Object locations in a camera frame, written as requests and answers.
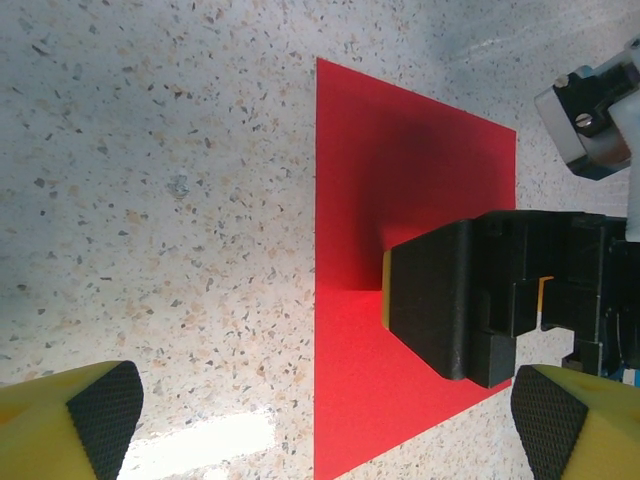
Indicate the red cloth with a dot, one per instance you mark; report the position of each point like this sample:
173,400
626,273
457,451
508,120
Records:
350,175

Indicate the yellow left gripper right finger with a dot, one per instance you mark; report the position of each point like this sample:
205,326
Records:
600,430

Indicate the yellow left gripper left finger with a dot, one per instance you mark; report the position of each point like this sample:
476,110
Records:
45,435

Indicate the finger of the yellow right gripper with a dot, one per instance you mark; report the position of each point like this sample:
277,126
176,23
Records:
430,300

